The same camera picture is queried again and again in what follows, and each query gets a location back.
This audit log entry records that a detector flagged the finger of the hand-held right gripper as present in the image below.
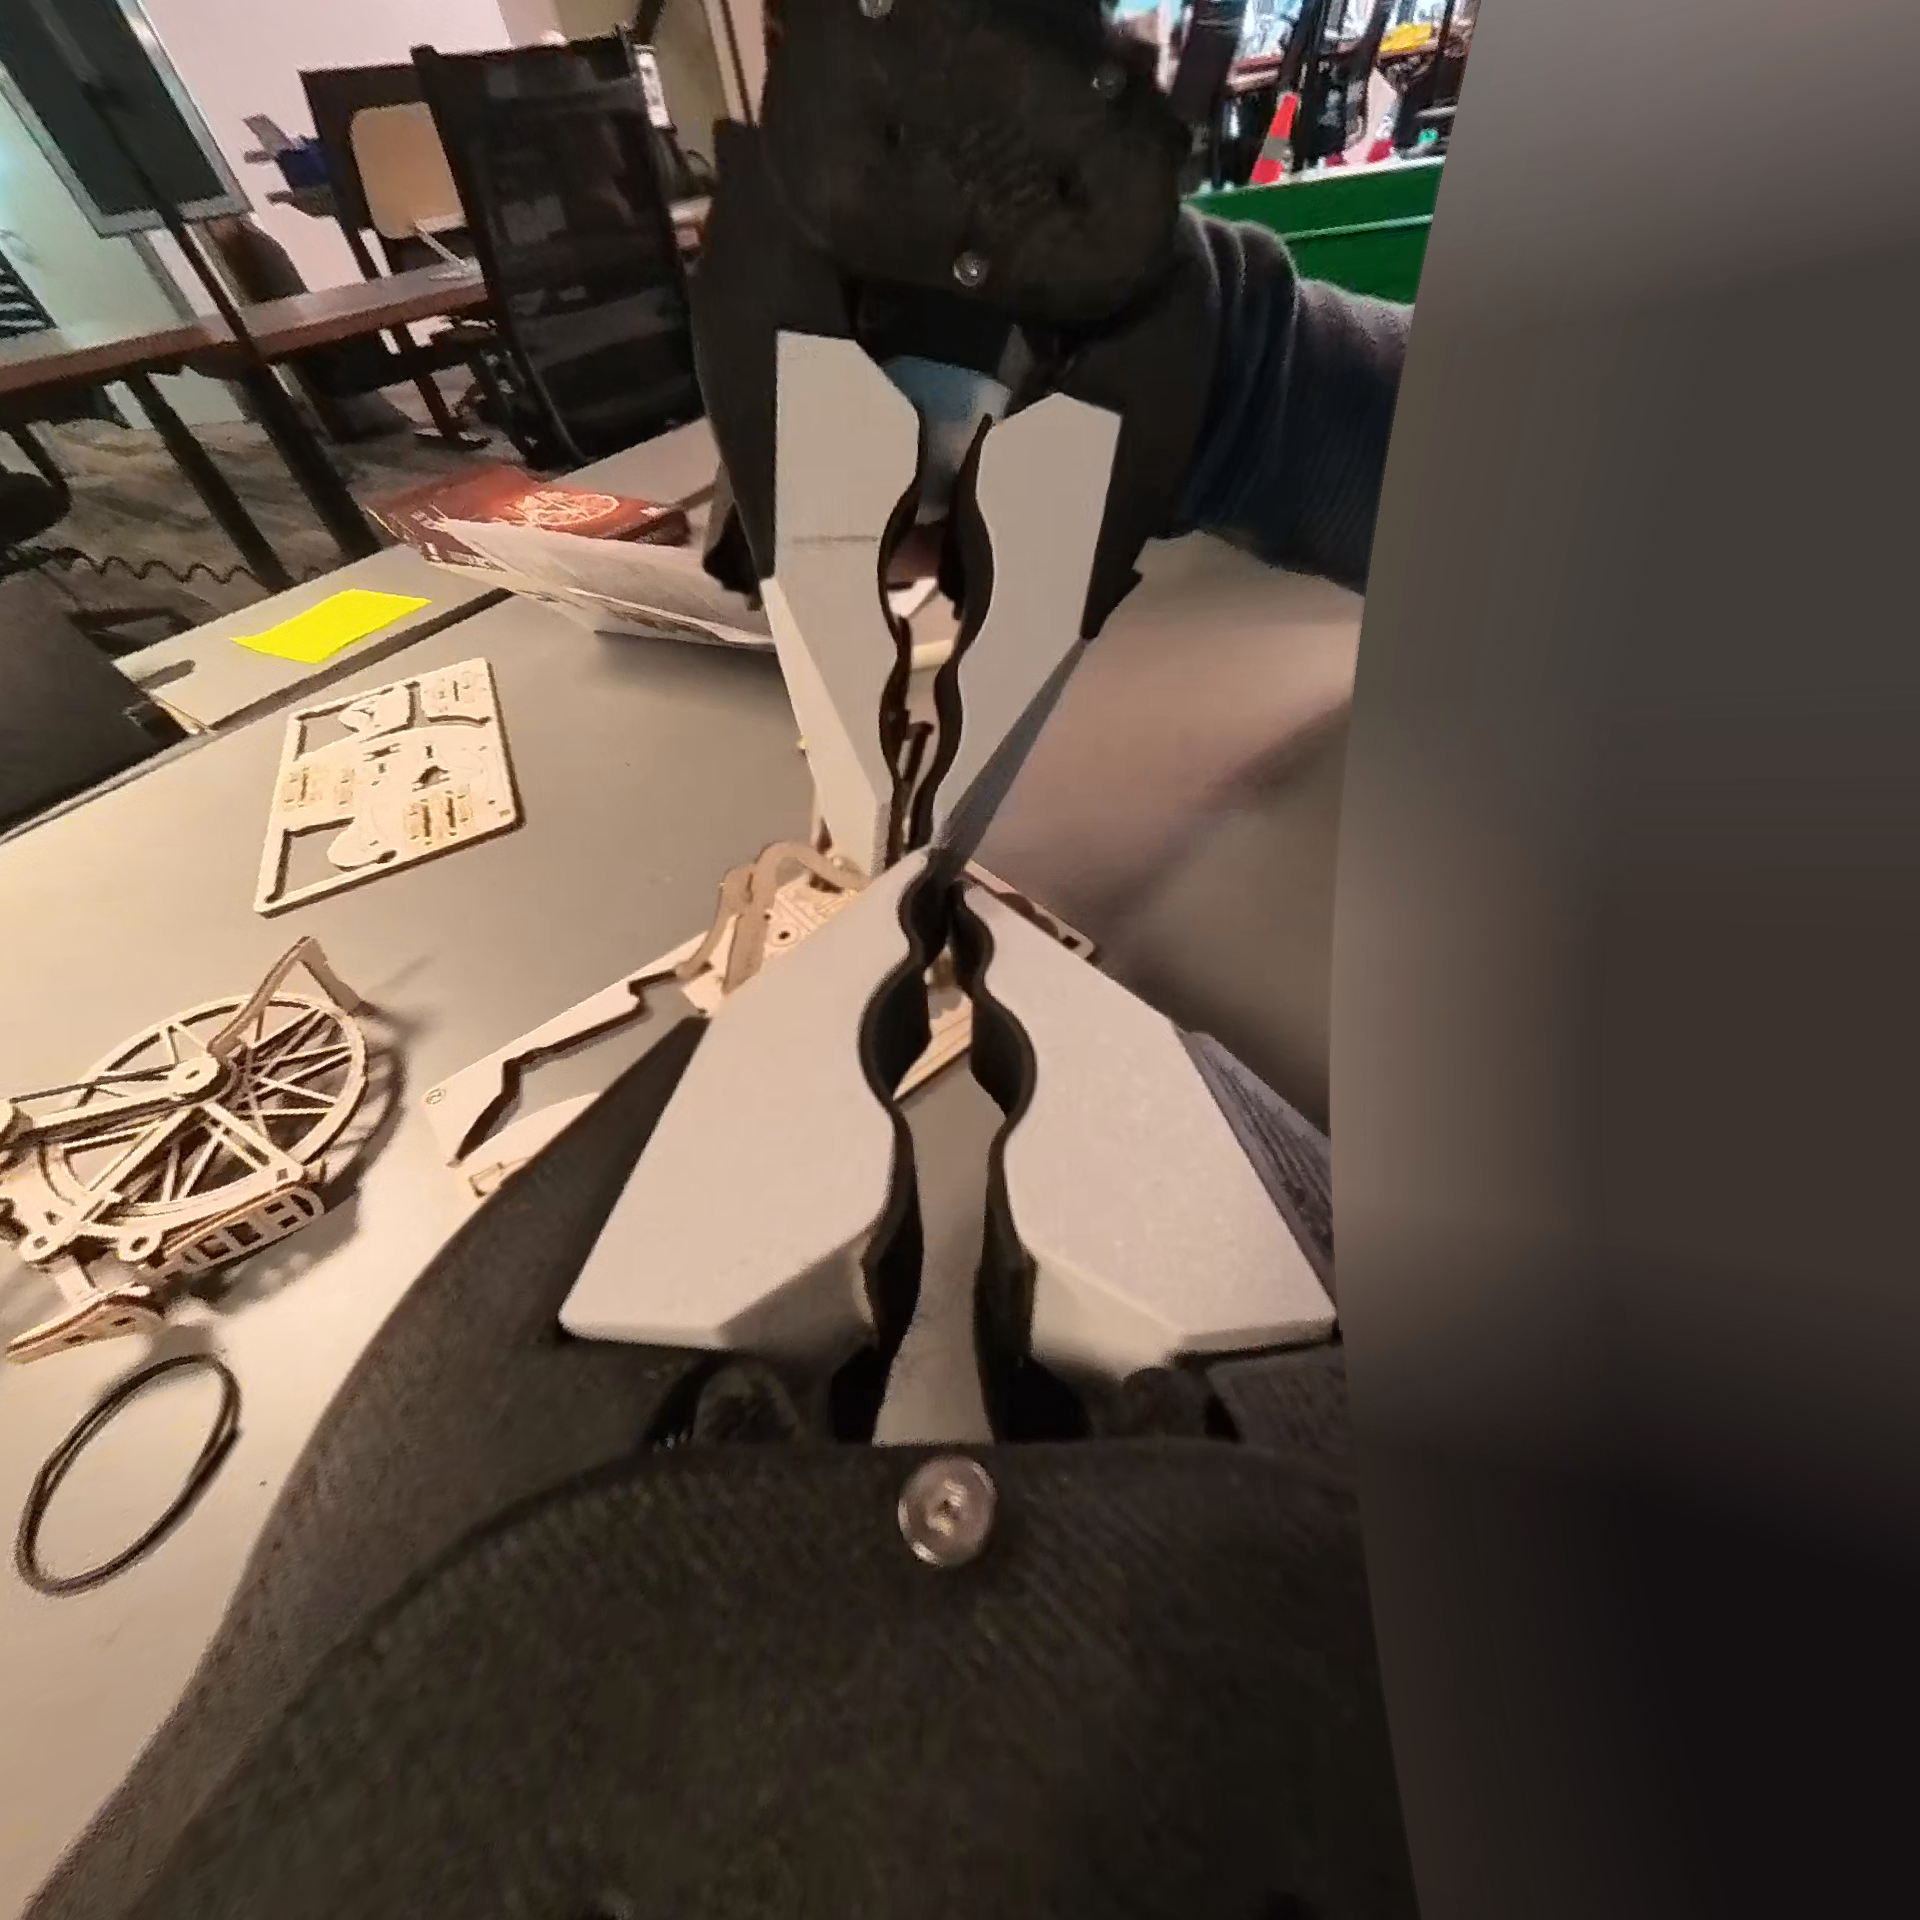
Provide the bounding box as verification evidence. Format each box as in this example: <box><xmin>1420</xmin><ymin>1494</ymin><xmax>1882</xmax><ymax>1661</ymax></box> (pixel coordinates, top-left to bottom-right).
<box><xmin>761</xmin><ymin>329</ymin><xmax>939</xmax><ymax>880</ymax></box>
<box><xmin>918</xmin><ymin>390</ymin><xmax>1128</xmax><ymax>864</ymax></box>

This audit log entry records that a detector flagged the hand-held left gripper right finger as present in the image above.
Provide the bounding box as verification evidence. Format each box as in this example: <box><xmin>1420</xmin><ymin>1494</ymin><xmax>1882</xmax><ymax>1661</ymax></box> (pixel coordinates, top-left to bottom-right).
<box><xmin>950</xmin><ymin>872</ymin><xmax>1340</xmax><ymax>1369</ymax></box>

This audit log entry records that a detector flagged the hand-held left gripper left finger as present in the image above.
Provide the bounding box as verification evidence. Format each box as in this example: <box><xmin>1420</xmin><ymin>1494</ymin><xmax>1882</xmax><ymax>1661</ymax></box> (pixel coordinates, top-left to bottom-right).
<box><xmin>557</xmin><ymin>849</ymin><xmax>939</xmax><ymax>1368</ymax></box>

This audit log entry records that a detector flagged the wooden model part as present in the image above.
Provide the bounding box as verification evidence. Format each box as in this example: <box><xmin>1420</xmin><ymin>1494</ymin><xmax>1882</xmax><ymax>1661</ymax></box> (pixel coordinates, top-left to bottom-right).
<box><xmin>675</xmin><ymin>836</ymin><xmax>1099</xmax><ymax>1089</ymax></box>

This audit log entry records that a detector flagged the person's right forearm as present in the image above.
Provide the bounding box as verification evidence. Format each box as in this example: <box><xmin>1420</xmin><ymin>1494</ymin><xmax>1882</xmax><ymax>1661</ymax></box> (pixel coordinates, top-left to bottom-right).
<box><xmin>1140</xmin><ymin>202</ymin><xmax>1416</xmax><ymax>589</ymax></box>

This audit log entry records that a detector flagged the empty wooden parts sheet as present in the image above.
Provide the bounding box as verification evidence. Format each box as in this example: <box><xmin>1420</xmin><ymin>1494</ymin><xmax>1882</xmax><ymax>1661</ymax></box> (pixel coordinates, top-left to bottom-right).
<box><xmin>424</xmin><ymin>976</ymin><xmax>714</xmax><ymax>1202</ymax></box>

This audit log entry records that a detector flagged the wooden bicycle model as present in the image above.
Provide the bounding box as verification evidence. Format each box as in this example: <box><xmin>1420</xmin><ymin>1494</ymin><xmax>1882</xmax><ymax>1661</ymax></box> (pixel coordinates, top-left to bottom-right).
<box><xmin>0</xmin><ymin>938</ymin><xmax>409</xmax><ymax>1365</ymax></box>

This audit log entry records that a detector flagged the white instruction booklet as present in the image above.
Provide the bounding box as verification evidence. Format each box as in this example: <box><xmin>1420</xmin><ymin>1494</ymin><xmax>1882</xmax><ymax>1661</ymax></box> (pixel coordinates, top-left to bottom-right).
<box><xmin>427</xmin><ymin>517</ymin><xmax>962</xmax><ymax>662</ymax></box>

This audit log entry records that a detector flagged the green bin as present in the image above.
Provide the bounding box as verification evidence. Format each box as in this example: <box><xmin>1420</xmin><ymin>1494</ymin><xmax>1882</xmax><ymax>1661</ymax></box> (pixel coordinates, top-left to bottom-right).
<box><xmin>1181</xmin><ymin>152</ymin><xmax>1445</xmax><ymax>309</ymax></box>

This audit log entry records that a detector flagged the black mesh chair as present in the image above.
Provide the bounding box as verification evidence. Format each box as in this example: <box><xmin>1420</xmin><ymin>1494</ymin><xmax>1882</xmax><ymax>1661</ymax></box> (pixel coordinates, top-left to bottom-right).
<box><xmin>412</xmin><ymin>27</ymin><xmax>707</xmax><ymax>472</ymax></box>

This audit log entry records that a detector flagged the yellow sticky note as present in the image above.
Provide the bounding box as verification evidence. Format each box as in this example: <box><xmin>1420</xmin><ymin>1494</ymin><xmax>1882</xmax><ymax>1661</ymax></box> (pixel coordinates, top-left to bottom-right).
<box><xmin>232</xmin><ymin>589</ymin><xmax>433</xmax><ymax>662</ymax></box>

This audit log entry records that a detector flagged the black rubber band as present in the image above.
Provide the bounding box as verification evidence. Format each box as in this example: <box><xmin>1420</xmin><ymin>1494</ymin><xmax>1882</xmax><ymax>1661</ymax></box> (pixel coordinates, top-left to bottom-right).
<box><xmin>16</xmin><ymin>1352</ymin><xmax>245</xmax><ymax>1601</ymax></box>

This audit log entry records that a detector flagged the brown table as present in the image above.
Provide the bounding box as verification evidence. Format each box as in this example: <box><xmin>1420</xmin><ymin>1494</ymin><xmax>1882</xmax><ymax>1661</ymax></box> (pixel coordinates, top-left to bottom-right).
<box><xmin>0</xmin><ymin>264</ymin><xmax>496</xmax><ymax>595</ymax></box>

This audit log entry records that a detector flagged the dark framed board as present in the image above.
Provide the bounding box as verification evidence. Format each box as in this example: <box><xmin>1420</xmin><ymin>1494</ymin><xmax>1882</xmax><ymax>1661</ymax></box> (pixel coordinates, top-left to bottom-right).
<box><xmin>0</xmin><ymin>0</ymin><xmax>257</xmax><ymax>240</ymax></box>

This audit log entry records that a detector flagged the black coiled cable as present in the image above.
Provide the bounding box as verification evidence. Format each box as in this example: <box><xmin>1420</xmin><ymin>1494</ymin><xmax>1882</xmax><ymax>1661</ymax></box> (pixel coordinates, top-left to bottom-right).
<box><xmin>52</xmin><ymin>539</ymin><xmax>296</xmax><ymax>589</ymax></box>

